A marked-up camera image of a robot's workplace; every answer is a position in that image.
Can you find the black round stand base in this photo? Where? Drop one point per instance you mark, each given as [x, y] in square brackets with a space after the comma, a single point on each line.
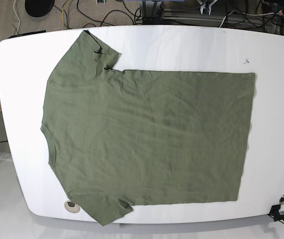
[38, 8]

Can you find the black clamp with cable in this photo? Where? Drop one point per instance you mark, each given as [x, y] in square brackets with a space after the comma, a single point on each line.
[275, 214]

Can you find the olive green T-shirt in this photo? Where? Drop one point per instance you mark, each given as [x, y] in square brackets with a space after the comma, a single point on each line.
[119, 139]

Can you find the aluminium frame post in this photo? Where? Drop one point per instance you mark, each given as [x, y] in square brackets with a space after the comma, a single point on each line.
[151, 11]

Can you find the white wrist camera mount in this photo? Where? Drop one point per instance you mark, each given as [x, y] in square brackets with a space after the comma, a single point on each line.
[206, 5]
[101, 1]

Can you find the black flat bar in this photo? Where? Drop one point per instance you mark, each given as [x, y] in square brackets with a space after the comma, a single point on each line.
[26, 34]

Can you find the left table cable grommet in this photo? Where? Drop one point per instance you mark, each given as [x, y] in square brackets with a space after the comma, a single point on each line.
[71, 207]

